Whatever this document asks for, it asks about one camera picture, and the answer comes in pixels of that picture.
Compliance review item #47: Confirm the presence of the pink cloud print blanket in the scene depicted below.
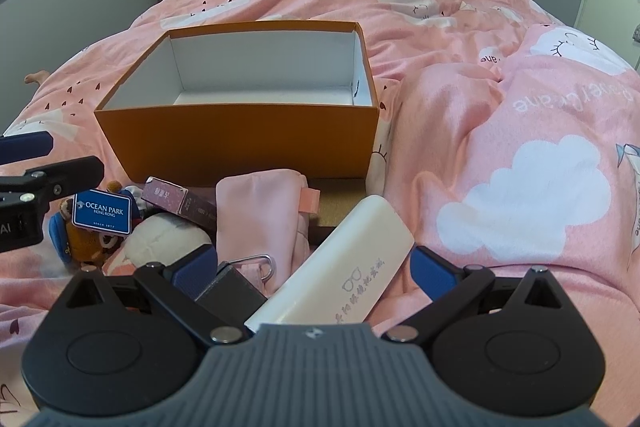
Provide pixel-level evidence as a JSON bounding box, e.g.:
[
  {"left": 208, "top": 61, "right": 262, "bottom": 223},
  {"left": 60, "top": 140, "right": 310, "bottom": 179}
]
[{"left": 0, "top": 0, "right": 640, "bottom": 427}]

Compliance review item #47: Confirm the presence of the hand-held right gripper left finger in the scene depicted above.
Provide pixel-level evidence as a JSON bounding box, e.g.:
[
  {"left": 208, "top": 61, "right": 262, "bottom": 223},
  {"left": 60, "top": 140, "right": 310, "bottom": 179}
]
[{"left": 64, "top": 245, "right": 251, "bottom": 347}]

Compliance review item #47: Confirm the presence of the black box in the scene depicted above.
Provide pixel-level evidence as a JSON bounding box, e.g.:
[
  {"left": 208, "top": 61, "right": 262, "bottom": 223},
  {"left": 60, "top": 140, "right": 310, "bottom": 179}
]
[{"left": 194, "top": 259, "right": 269, "bottom": 333}]

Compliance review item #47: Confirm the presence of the maroon small carton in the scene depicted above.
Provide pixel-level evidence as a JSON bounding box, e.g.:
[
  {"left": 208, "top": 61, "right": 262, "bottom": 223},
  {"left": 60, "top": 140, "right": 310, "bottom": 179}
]
[{"left": 141, "top": 177, "right": 219, "bottom": 231}]

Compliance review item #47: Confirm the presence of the blue rectangular tag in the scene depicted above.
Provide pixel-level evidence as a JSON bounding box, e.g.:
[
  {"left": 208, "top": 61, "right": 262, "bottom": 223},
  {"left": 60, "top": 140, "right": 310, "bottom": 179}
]
[{"left": 71, "top": 190, "right": 139, "bottom": 236}]

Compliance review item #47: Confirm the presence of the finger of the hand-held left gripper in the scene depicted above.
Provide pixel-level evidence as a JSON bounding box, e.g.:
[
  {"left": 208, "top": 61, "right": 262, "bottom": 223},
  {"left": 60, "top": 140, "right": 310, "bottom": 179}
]
[
  {"left": 0, "top": 155, "right": 105, "bottom": 208},
  {"left": 0, "top": 132, "right": 54, "bottom": 166}
]

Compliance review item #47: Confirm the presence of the metal ring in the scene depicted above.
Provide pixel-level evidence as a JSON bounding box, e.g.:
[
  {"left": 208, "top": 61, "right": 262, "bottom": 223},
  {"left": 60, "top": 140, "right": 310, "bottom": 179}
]
[{"left": 227, "top": 253, "right": 277, "bottom": 283}]

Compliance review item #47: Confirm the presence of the white glasses case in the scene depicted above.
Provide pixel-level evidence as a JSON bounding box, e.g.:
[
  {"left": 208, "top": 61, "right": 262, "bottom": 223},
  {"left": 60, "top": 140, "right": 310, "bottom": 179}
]
[{"left": 244, "top": 194, "right": 416, "bottom": 336}]

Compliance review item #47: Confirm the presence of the pink fabric pouch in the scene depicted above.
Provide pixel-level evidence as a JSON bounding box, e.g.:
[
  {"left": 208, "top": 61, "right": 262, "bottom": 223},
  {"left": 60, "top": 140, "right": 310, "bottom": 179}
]
[{"left": 215, "top": 168, "right": 321, "bottom": 298}]

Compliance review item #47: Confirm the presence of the brown plush bear keychain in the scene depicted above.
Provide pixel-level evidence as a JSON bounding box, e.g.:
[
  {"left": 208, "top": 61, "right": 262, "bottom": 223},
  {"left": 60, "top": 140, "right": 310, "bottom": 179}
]
[{"left": 49, "top": 179, "right": 148, "bottom": 268}]

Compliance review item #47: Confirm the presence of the orange cardboard box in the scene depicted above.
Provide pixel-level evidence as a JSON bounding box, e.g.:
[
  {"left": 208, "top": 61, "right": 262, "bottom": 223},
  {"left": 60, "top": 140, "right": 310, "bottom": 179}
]
[{"left": 94, "top": 21, "right": 381, "bottom": 186}]

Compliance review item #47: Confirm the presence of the white plush toy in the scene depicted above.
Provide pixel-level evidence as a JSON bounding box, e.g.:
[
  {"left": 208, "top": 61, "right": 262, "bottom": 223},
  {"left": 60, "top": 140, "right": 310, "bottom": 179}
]
[{"left": 117, "top": 213, "right": 214, "bottom": 279}]

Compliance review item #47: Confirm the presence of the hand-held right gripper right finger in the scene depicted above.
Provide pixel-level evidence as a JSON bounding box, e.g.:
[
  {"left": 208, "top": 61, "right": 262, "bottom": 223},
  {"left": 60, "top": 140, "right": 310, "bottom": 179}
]
[{"left": 381, "top": 245, "right": 570, "bottom": 343}]

